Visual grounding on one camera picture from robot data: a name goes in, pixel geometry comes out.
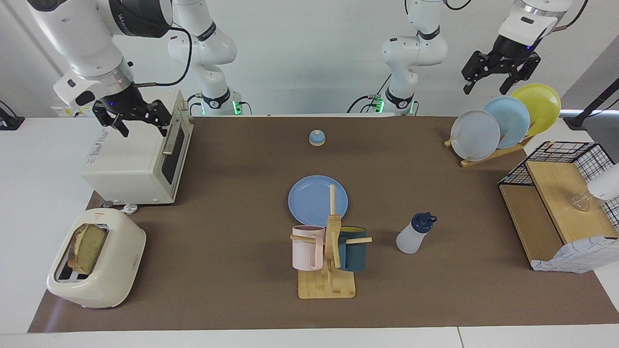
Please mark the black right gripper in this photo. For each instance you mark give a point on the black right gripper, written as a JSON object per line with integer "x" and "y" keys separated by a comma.
{"x": 123, "y": 104}

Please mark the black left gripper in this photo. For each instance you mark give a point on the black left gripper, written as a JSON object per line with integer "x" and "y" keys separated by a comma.
{"x": 510, "y": 53}

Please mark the toasted bread slice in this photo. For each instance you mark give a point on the toasted bread slice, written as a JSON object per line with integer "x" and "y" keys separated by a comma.
{"x": 89, "y": 249}

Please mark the translucent seasoning bottle blue cap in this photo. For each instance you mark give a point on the translucent seasoning bottle blue cap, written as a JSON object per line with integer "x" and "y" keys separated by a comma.
{"x": 411, "y": 239}

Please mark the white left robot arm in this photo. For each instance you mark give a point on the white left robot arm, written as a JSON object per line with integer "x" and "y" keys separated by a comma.
{"x": 411, "y": 53}

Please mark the light blue plate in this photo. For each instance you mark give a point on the light blue plate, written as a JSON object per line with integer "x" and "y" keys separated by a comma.
{"x": 512, "y": 118}

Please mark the yellow plate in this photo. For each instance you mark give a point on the yellow plate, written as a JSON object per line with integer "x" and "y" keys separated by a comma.
{"x": 541, "y": 104}

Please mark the grey plate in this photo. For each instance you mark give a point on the grey plate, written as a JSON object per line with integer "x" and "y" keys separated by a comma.
{"x": 474, "y": 135}

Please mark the wooden plate rack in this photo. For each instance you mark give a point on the wooden plate rack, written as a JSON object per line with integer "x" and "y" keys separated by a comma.
{"x": 488, "y": 156}

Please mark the blue round plate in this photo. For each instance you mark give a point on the blue round plate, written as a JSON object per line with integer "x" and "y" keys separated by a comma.
{"x": 312, "y": 200}

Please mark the white toaster oven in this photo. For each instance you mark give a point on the white toaster oven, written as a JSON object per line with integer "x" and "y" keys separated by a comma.
{"x": 130, "y": 169}

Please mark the white power strip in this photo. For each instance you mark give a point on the white power strip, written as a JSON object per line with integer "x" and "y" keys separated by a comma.
{"x": 65, "y": 113}

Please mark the brown table mat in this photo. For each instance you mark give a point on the brown table mat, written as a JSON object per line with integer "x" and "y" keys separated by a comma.
{"x": 217, "y": 193}

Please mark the wooden shelf box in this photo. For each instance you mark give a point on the wooden shelf box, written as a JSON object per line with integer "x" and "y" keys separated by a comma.
{"x": 556, "y": 193}

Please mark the cream two-slot toaster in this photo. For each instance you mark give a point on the cream two-slot toaster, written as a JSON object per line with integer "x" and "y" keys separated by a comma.
{"x": 116, "y": 270}

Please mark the clear glass cup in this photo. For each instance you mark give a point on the clear glass cup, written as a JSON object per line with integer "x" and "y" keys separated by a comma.
{"x": 580, "y": 202}

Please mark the white cylinder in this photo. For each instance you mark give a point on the white cylinder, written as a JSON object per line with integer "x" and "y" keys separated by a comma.
{"x": 607, "y": 183}

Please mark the white checkered cloth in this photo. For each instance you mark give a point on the white checkered cloth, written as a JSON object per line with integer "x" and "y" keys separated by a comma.
{"x": 575, "y": 256}

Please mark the pink ribbed mug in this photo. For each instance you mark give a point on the pink ribbed mug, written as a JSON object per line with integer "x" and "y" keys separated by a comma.
{"x": 307, "y": 251}

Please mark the dark teal mug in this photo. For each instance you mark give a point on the dark teal mug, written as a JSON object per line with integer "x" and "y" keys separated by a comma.
{"x": 353, "y": 253}

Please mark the wooden mug tree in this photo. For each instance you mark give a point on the wooden mug tree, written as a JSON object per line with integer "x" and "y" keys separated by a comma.
{"x": 326, "y": 287}

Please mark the black camera stand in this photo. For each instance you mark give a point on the black camera stand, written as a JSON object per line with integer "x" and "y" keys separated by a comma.
{"x": 587, "y": 112}

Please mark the black clamp mount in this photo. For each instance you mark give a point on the black clamp mount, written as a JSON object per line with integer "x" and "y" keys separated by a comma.
{"x": 9, "y": 121}

